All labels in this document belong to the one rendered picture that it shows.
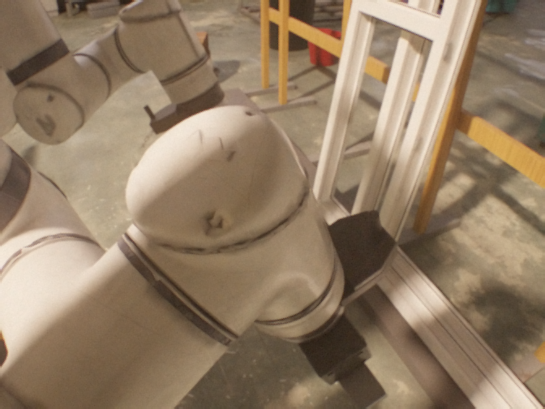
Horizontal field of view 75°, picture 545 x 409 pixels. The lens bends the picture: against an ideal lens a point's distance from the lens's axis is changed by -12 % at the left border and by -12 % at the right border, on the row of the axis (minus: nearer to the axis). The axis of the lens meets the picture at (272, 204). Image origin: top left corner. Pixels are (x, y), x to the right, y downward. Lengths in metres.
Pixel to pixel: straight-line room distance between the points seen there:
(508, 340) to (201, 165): 1.51
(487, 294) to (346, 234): 1.41
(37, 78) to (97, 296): 0.38
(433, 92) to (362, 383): 0.96
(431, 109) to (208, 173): 1.09
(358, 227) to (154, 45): 0.40
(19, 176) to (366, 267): 0.26
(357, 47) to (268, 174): 1.36
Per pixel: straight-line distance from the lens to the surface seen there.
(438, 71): 1.20
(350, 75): 1.55
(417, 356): 1.38
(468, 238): 1.93
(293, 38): 3.97
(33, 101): 0.54
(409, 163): 1.30
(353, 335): 0.35
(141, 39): 0.61
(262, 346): 1.39
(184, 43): 0.61
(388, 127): 1.48
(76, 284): 0.23
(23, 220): 0.29
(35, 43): 0.55
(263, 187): 0.17
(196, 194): 0.18
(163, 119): 0.65
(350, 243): 0.34
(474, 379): 1.35
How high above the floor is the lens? 1.19
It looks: 39 degrees down
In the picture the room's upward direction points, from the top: straight up
